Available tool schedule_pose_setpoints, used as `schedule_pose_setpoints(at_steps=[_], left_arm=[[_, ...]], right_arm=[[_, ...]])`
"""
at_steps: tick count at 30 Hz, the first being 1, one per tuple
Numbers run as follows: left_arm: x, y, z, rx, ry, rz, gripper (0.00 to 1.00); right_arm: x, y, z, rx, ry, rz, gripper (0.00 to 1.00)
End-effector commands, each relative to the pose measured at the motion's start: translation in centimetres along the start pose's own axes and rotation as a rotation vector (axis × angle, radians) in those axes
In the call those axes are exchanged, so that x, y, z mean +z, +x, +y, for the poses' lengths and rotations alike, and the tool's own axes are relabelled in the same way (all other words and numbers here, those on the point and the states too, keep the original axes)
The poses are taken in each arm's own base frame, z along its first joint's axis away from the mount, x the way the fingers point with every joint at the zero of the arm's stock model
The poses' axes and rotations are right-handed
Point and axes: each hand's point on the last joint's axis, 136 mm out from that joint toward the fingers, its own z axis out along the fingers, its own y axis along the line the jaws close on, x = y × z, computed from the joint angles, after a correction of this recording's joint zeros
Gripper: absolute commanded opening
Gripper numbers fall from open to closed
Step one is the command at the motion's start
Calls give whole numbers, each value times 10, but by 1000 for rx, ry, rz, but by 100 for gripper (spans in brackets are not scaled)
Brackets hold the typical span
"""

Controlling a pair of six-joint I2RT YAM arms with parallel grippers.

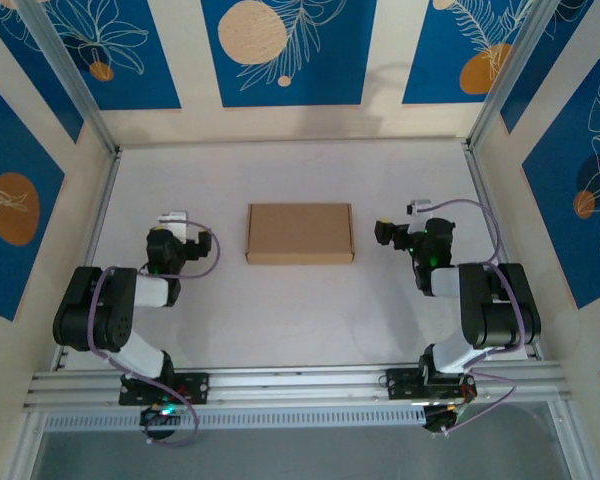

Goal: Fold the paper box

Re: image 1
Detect black controller board with LED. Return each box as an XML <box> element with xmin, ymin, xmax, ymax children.
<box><xmin>139</xmin><ymin>403</ymin><xmax>182</xmax><ymax>442</ymax></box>
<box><xmin>422</xmin><ymin>402</ymin><xmax>476</xmax><ymax>437</ymax></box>

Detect aluminium table side rail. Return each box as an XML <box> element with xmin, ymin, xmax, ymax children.
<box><xmin>462</xmin><ymin>141</ymin><xmax>545</xmax><ymax>362</ymax></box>
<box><xmin>52</xmin><ymin>149</ymin><xmax>124</xmax><ymax>372</ymax></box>

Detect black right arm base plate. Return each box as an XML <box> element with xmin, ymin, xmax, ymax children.
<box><xmin>385</xmin><ymin>367</ymin><xmax>479</xmax><ymax>402</ymax></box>

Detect aluminium frame leg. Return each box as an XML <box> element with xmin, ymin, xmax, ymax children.
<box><xmin>7</xmin><ymin>412</ymin><xmax>49</xmax><ymax>480</ymax></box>
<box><xmin>549</xmin><ymin>399</ymin><xmax>589</xmax><ymax>480</ymax></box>

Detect grey slotted cable duct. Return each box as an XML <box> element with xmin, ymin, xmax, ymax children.
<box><xmin>42</xmin><ymin>403</ymin><xmax>429</xmax><ymax>434</ymax></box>

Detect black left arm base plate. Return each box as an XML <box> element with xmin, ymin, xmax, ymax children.
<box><xmin>118</xmin><ymin>372</ymin><xmax>212</xmax><ymax>407</ymax></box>

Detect brown cardboard paper box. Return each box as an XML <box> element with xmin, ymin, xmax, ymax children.
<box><xmin>244</xmin><ymin>202</ymin><xmax>356</xmax><ymax>266</ymax></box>

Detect horizontal aluminium mounting rail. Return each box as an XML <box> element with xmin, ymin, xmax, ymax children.
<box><xmin>22</xmin><ymin>362</ymin><xmax>574</xmax><ymax>414</ymax></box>

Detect slanted aluminium frame post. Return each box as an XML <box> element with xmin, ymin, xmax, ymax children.
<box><xmin>467</xmin><ymin>0</ymin><xmax>589</xmax><ymax>151</ymax></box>
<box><xmin>17</xmin><ymin>0</ymin><xmax>124</xmax><ymax>157</ymax></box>

